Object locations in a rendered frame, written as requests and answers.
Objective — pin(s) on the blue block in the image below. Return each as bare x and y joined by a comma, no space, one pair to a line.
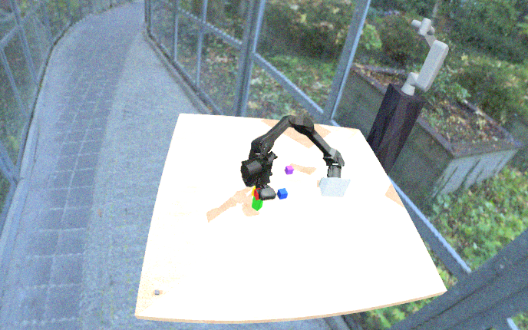
282,194

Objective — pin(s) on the green block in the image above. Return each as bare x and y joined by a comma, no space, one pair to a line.
257,202
254,206

